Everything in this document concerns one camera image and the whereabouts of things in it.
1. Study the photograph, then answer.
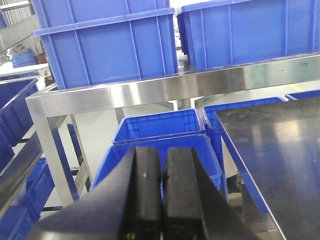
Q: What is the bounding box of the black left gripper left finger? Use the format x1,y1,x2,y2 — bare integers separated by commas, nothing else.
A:
27,146,162,240

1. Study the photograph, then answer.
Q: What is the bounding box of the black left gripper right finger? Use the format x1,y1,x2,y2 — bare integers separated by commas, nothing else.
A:
163,151,258,240

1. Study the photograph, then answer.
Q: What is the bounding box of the blue bin under shelf near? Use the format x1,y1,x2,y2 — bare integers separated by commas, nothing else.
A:
90,134,223,193

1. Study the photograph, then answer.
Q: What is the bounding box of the blue bin under shelf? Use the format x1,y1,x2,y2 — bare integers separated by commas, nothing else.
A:
112,108,205,145
90,134,223,193

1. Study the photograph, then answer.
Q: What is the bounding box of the blue bin under shelf far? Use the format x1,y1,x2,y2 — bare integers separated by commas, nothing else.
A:
112,108,205,145

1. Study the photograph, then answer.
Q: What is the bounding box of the blue bin beside table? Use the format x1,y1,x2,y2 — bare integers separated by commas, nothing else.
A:
202,96,285,215

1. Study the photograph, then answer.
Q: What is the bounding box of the blue bin on left rack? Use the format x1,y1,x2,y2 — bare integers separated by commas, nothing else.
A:
0,78,38,171

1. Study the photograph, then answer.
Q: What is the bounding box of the large blue crate left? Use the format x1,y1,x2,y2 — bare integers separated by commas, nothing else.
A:
32,0,178,90

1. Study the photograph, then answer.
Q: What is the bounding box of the large blue crate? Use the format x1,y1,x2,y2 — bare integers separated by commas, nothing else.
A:
32,0,178,90
177,0,320,70

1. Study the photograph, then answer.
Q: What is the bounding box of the large blue crate right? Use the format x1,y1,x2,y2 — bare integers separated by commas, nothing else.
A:
177,0,320,70

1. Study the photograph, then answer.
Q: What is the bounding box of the stainless steel upper shelf frame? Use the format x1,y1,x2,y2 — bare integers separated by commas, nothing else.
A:
26,53,320,206

